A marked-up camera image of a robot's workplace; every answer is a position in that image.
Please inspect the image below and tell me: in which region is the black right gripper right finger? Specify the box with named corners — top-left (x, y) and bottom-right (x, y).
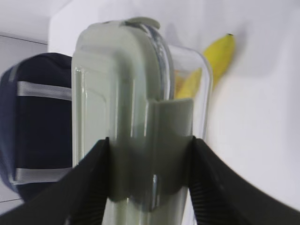
top-left (188, 137), bottom-right (300, 225)

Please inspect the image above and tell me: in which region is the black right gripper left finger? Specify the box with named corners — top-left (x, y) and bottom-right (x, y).
top-left (0, 138), bottom-right (110, 225)

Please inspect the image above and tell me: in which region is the navy blue lunch bag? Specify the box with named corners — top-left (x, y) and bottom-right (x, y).
top-left (0, 52), bottom-right (72, 202)

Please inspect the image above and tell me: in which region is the yellow banana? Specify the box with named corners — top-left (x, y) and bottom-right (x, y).
top-left (175, 34), bottom-right (236, 99)

